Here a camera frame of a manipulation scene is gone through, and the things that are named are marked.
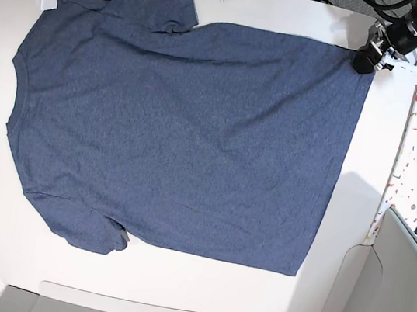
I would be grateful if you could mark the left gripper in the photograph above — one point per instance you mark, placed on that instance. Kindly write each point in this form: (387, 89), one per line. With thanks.
(387, 47)

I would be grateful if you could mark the dark blue printed t-shirt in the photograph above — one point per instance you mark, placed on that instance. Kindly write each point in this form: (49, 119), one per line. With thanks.
(221, 141)

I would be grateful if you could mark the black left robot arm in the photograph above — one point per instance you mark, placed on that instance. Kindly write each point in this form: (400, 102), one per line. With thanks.
(404, 11)

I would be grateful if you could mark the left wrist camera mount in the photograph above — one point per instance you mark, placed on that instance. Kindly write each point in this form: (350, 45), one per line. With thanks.
(412, 56)

